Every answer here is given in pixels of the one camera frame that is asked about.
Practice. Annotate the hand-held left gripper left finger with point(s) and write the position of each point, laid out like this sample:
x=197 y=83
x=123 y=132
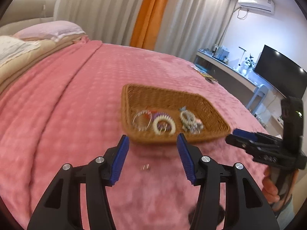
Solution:
x=118 y=163

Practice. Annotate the beige quilt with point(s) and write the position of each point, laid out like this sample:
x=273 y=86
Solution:
x=36 y=55

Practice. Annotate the white floral pillow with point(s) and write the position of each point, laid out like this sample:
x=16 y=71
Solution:
x=14 y=48

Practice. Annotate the row of books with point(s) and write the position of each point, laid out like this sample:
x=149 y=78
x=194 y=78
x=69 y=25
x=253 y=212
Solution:
x=220 y=52

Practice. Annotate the thin desk lamp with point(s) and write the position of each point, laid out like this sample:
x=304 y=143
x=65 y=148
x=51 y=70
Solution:
x=242 y=57

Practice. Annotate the orange curtain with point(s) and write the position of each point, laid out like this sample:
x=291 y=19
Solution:
x=151 y=16

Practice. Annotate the beige curtain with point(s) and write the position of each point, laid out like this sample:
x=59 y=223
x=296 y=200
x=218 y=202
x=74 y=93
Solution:
x=196 y=16
x=103 y=9

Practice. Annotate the black television screen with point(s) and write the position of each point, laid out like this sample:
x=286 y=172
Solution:
x=280 y=71

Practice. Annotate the pale blue chair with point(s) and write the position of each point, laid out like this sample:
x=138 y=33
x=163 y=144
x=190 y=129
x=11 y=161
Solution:
x=260 y=93

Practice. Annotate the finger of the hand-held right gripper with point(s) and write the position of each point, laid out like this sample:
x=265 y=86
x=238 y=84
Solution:
x=244 y=134
x=239 y=143

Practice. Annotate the white air conditioner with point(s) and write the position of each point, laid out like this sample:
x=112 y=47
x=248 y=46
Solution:
x=255 y=4

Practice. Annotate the lavender pillow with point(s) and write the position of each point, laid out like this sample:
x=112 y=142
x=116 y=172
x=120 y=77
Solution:
x=50 y=30

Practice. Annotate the beige padded headboard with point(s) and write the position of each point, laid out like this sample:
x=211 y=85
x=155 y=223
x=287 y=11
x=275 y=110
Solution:
x=26 y=7

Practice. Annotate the white vase with flowers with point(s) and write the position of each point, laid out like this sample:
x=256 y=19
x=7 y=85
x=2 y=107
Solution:
x=248 y=64

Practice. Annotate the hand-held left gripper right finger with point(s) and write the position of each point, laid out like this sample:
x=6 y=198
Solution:
x=186 y=158

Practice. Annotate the small silver hair clip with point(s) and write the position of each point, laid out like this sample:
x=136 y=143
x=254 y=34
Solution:
x=145 y=167

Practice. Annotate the brown wicker basket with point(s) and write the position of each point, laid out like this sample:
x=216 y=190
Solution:
x=172 y=100

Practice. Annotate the person's right hand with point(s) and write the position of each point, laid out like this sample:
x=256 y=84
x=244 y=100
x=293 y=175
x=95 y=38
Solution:
x=269 y=186

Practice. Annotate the long grey desk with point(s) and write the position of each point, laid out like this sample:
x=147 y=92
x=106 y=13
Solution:
x=230 y=71

